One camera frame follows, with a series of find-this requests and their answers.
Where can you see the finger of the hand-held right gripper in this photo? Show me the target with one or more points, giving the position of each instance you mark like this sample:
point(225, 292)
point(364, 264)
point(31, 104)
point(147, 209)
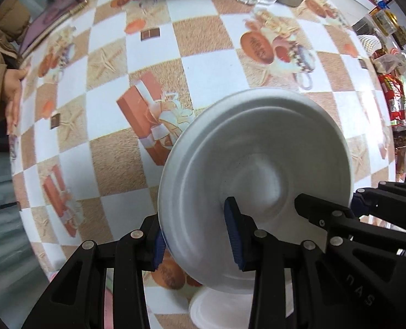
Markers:
point(357, 201)
point(326, 212)

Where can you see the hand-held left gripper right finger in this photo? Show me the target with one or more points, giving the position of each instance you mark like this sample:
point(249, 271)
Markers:
point(235, 236)

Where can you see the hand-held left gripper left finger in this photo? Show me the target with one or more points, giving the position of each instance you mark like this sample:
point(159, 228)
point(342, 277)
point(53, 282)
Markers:
point(158, 246)

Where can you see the white foam bowl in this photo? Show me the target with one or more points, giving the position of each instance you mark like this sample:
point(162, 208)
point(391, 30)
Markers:
point(257, 144)
point(216, 312)

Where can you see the red snack packet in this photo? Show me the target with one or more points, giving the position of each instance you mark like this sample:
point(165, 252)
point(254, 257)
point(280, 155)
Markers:
point(393, 92)

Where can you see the white foam fruit net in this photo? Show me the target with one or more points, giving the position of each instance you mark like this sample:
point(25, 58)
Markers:
point(369, 43)

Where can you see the printed checkered tablecloth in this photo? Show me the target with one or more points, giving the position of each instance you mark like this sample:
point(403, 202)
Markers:
point(206, 58)

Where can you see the yellow snack packet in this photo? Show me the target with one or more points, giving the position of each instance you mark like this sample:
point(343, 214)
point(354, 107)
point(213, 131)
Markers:
point(384, 20)

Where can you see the dark tablet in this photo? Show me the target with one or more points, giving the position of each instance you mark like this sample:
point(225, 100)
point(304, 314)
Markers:
point(52, 17)

